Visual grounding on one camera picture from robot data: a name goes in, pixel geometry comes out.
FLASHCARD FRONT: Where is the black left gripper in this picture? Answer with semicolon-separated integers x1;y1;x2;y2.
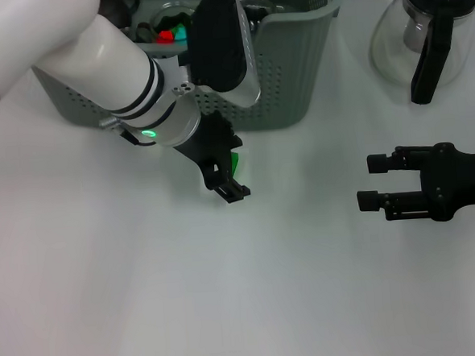
171;107;252;209

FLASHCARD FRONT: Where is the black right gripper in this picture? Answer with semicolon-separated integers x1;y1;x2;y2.
353;139;475;228

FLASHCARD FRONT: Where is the green stepped toy brick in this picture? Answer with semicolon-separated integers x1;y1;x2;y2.
229;149;245;179

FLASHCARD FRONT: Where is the orange-red sloped toy brick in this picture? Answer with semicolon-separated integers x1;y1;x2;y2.
155;28;176;45

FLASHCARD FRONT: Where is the glass teacup black base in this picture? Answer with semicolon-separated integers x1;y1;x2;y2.
132;0;198;46
237;0;288;37

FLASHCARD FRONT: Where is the grey perforated storage bin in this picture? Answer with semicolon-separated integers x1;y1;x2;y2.
27;0;358;145

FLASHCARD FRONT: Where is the glass teapot black handle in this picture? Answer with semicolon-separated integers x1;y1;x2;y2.
367;0;475;108

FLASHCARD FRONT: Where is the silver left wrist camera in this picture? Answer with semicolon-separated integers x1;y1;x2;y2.
176;0;263;112

